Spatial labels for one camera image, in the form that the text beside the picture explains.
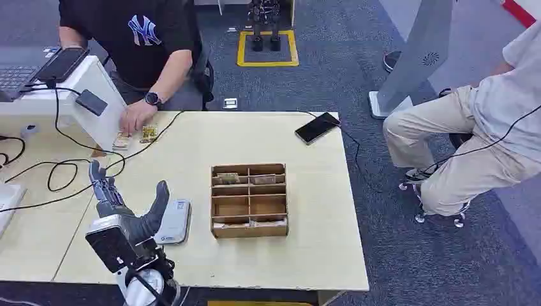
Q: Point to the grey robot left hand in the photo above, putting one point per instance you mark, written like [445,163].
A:
[146,224]

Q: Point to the card stack with yellow print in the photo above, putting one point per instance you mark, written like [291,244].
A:
[149,133]

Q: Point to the grey flat pocket router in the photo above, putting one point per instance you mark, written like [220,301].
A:
[174,221]

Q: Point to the small card stack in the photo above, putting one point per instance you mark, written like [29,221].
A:
[121,142]

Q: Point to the small brown wooden block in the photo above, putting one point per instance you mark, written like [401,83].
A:
[98,152]

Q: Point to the card standing in wooden box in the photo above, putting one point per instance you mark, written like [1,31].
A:
[228,178]
[263,179]

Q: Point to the wooden card box with compartments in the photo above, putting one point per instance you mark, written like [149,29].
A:
[249,230]

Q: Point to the person's left hand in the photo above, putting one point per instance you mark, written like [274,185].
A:
[135,117]

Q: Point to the cards lying in wooden box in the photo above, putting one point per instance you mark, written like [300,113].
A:
[253,224]

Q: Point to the black wristwatch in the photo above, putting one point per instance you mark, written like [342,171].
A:
[152,99]

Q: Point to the white angled desk stand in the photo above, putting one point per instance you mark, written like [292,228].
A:
[95,107]

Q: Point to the small black hub box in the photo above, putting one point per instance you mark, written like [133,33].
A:
[91,102]

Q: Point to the white flat device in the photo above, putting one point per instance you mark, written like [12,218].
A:
[7,207]

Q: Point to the large silver floor socket plate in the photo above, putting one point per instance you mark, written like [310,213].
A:
[230,103]

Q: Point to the small grey round object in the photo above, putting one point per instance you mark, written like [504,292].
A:
[28,131]

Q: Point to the black office chair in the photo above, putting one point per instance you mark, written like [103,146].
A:
[205,78]

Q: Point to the person across the desk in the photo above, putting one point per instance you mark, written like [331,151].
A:
[135,50]

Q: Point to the black phone on white stand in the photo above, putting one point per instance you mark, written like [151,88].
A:
[61,64]

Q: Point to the dark grey laptop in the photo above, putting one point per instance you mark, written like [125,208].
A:
[14,74]

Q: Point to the yellow floor tape square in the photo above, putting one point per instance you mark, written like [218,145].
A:
[267,64]

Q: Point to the black robot legs on floor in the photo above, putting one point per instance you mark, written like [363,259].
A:
[265,25]

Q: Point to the black shoe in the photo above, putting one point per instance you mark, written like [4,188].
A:
[391,61]

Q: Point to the grey standing panel with base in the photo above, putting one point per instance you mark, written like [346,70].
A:
[418,55]

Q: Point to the rolling stool with chrome casters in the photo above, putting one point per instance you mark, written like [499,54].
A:
[460,139]

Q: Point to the person seated on stool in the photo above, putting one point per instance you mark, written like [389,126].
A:
[486,126]

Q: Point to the red floor strip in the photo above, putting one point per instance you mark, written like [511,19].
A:
[519,12]

